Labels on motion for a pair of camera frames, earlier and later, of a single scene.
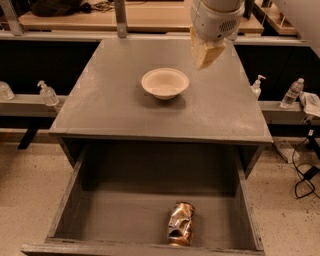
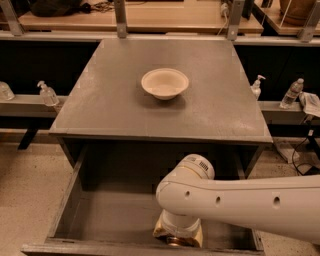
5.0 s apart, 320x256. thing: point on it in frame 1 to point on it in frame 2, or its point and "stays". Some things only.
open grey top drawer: (118, 198) stays
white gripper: (215, 24) to (181, 230)
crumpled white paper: (310, 103) stays
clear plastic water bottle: (292, 93) stays
